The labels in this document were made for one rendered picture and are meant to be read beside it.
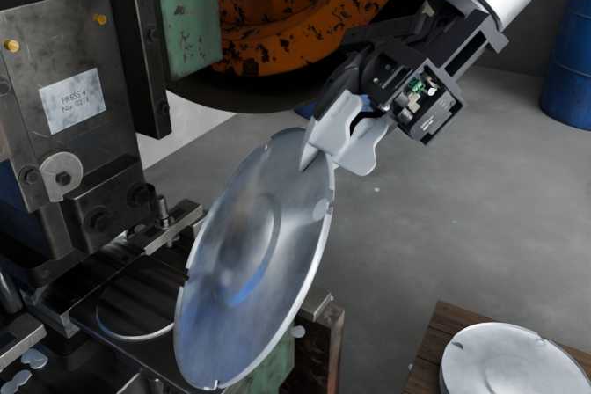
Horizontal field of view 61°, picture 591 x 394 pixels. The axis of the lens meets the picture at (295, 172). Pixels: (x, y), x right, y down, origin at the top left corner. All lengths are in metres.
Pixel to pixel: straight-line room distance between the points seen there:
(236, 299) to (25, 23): 0.33
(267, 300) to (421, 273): 1.46
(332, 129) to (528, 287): 1.58
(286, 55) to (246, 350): 0.47
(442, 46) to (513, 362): 0.85
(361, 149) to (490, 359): 0.77
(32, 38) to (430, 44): 0.37
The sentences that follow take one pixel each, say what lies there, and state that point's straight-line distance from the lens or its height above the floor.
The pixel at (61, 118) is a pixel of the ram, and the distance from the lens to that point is 0.59.
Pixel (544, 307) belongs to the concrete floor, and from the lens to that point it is 1.93.
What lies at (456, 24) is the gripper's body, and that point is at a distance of 0.47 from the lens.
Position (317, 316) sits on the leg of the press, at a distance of 0.88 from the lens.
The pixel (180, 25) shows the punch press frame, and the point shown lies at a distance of 0.61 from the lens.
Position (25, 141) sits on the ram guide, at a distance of 0.53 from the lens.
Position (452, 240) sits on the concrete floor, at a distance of 2.08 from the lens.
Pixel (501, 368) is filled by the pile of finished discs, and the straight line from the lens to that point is 1.17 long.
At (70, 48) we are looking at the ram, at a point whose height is 1.12.
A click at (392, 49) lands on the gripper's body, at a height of 1.14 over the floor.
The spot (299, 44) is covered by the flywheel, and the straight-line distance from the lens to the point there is 0.77.
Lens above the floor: 1.29
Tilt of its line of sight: 33 degrees down
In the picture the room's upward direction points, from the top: straight up
